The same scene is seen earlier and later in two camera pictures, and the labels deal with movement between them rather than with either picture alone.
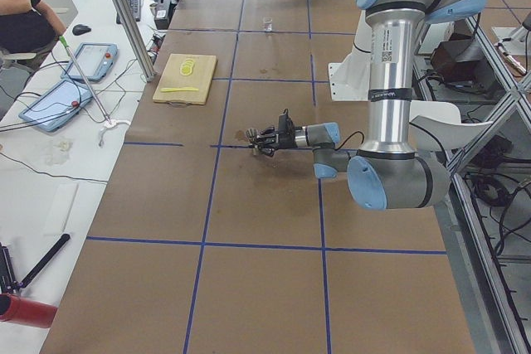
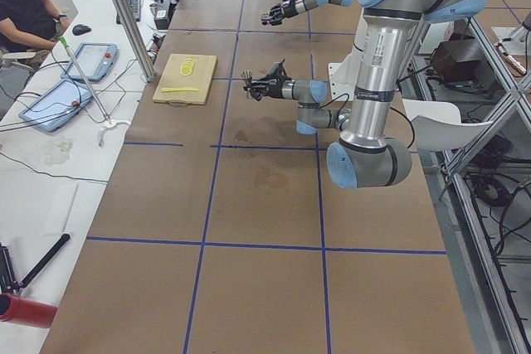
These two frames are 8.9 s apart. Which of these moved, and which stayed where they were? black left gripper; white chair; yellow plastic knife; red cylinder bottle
Moved: black left gripper
Stayed: red cylinder bottle; yellow plastic knife; white chair
